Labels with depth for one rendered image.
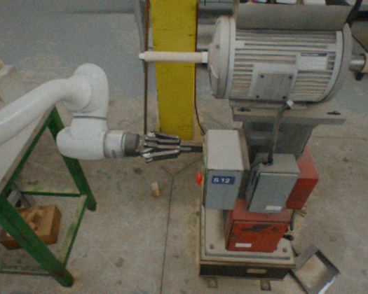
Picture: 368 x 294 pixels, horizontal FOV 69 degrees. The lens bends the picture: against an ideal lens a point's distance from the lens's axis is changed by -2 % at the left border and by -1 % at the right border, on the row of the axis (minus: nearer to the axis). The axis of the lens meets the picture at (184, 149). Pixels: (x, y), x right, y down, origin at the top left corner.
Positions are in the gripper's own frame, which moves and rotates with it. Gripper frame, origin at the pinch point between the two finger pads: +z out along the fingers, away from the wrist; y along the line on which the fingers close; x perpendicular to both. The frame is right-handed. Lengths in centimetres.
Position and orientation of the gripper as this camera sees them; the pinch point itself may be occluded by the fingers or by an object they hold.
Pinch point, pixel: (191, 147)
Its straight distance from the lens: 83.7
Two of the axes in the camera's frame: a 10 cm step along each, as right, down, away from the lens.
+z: 10.0, 0.4, -0.4
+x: 0.0, -6.9, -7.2
